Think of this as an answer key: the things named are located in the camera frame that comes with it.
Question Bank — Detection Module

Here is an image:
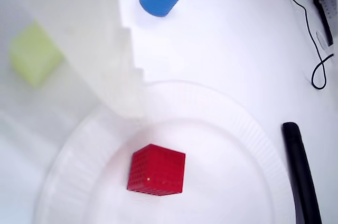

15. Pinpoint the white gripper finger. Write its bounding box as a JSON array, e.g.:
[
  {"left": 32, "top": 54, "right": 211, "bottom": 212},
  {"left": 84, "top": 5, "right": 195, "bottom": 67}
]
[{"left": 0, "top": 0, "right": 145, "bottom": 119}]

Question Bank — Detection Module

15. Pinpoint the red cube block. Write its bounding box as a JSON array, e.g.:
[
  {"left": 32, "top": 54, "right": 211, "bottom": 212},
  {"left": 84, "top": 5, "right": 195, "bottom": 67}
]
[{"left": 126, "top": 144, "right": 186, "bottom": 197}]

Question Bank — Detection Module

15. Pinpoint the cream foam block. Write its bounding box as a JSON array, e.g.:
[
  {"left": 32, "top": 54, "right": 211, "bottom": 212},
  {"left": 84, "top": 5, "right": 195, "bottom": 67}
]
[{"left": 9, "top": 20, "right": 64, "bottom": 87}]

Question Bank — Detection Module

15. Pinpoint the white paper plate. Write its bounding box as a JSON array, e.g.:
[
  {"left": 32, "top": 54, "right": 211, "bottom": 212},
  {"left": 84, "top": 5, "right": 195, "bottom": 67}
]
[{"left": 34, "top": 80, "right": 294, "bottom": 224}]

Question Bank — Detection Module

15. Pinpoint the black stand foot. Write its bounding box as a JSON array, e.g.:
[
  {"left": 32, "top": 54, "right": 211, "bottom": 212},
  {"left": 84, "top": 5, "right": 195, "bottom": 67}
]
[{"left": 281, "top": 122, "right": 323, "bottom": 224}]

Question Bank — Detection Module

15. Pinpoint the long black table cable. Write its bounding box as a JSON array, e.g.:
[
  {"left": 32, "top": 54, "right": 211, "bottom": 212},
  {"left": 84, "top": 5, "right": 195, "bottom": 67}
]
[{"left": 283, "top": 0, "right": 335, "bottom": 90}]

